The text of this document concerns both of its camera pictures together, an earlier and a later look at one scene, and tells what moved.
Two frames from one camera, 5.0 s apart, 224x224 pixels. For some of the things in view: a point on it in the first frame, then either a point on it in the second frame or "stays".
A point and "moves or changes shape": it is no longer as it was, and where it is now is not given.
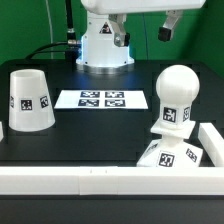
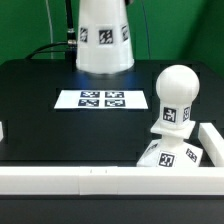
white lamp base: [171, 151] stays
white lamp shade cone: [30, 103] moves or changes shape
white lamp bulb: [177, 87] stays
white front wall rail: [112, 180] stays
